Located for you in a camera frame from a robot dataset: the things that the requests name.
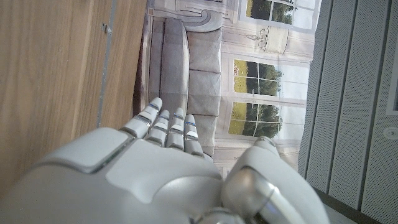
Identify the dark backdrop rail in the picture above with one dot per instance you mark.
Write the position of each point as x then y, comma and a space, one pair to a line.
345, 207

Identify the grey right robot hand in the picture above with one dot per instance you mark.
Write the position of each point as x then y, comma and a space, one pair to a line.
140, 180

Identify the printed living room backdrop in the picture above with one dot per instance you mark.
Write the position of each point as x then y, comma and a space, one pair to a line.
248, 77

